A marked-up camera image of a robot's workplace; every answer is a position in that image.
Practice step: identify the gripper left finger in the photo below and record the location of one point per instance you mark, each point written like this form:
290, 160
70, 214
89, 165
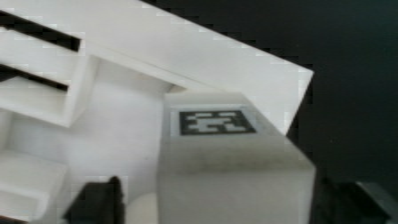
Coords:
98, 207

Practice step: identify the white chair leg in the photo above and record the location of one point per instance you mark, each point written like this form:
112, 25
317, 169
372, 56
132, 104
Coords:
235, 175

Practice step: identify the white chair seat part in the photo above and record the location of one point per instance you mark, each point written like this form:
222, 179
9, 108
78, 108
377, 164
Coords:
98, 55

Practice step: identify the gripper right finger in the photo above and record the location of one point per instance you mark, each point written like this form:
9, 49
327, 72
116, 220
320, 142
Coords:
354, 203

